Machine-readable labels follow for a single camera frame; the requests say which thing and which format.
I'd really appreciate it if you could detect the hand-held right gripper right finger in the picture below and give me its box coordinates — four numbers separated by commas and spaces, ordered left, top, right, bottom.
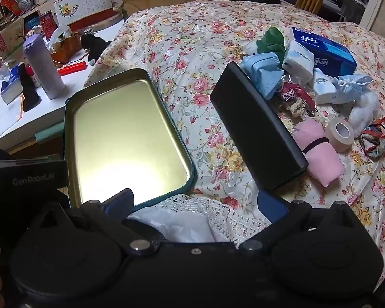
239, 191, 361, 251

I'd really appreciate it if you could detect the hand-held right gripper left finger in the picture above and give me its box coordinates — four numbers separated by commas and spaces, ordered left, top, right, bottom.
29, 189, 155, 256

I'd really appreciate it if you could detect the pink cloth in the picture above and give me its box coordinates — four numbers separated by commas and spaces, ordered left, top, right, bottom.
292, 118, 345, 187

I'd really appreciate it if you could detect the green metal tin tray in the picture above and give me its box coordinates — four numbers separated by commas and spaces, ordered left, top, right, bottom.
63, 68, 198, 209

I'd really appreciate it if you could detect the beige tape roll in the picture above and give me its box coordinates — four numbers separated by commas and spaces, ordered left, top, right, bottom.
326, 116, 355, 153

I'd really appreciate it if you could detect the beige lace scrunchie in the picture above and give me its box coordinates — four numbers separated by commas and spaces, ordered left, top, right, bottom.
281, 98, 312, 118

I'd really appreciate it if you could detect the multicoloured knit scrunchie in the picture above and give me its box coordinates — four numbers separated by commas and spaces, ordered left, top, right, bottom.
359, 117, 385, 158

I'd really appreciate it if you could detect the white tissue packet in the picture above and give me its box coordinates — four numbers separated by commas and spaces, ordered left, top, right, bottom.
311, 69, 341, 105
282, 40, 315, 84

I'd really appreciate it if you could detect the white fluffy plush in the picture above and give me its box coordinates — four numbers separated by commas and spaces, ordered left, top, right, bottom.
350, 91, 381, 138

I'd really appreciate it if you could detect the light blue face mask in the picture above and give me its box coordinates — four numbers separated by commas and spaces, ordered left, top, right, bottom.
329, 74, 374, 105

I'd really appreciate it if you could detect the green plush toy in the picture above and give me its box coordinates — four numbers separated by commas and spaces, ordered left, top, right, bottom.
246, 26, 287, 59

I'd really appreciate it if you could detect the white lace cloth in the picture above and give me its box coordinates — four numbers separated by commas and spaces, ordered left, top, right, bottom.
127, 194, 272, 243

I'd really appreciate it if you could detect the black sock on desk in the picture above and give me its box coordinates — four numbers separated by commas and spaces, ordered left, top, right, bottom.
18, 65, 42, 112

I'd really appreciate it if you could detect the black tin lid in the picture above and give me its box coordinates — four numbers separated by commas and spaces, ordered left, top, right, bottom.
209, 61, 309, 191

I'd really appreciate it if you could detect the small tissue box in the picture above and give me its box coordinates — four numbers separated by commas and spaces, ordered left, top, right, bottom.
0, 64, 23, 105

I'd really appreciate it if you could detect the small red capped bottle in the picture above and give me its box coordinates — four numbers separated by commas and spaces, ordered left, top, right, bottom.
26, 64, 42, 88

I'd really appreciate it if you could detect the purple water bottle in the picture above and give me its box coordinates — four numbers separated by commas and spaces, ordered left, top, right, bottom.
23, 34, 67, 100

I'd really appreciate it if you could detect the red leopard hair bow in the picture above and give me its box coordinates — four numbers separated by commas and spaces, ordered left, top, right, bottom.
274, 82, 315, 103

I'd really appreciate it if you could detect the red marker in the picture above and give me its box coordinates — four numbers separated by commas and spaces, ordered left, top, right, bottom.
56, 62, 85, 77

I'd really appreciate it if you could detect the wooden tape dispenser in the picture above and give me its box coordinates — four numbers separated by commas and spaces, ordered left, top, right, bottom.
48, 25, 82, 63

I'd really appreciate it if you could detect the cardboard box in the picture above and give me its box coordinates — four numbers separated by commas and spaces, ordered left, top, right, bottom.
0, 16, 26, 55

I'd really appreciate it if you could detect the red can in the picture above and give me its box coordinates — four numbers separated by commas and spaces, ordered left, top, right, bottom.
38, 11, 55, 37

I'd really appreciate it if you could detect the blue tissue box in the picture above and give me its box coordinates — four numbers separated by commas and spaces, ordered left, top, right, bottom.
289, 27, 357, 78

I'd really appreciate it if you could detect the floral bedspread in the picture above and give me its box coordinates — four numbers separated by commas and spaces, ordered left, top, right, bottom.
83, 0, 385, 264

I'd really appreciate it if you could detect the desk calendar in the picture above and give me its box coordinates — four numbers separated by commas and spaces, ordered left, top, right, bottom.
53, 0, 113, 28

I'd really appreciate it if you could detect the wooden chair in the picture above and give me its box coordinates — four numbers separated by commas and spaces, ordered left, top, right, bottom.
295, 0, 324, 15

